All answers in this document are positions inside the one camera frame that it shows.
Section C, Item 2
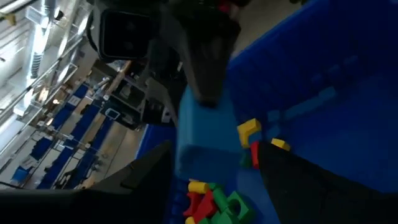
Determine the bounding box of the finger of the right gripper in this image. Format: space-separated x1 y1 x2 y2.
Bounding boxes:
142 43 189 127
182 29 243 109

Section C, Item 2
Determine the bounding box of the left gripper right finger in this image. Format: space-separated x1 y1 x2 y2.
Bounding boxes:
257 141 398 224

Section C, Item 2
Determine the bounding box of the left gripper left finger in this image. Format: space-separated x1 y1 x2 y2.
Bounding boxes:
0 141 172 224

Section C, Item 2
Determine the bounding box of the large blue plastic bin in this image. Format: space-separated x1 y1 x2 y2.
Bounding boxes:
135 0 398 224

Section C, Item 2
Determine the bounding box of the blue bin shelving rack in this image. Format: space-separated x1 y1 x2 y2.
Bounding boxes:
9 82 118 190

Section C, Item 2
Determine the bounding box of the green arch block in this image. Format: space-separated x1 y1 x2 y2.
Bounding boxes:
226 191 254 222

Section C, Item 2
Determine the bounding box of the green cube block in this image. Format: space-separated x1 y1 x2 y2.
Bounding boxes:
211 211 237 224

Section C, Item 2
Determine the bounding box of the green cylinder block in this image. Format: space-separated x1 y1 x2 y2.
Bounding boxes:
212 188 229 212

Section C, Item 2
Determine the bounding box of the red arch block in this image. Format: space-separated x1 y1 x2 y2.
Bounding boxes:
182 192 203 218

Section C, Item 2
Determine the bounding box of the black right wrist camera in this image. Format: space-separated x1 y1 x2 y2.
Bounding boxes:
86 7 156 62

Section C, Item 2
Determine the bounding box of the silver ceiling duct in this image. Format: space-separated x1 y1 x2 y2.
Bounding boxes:
26 0 62 80

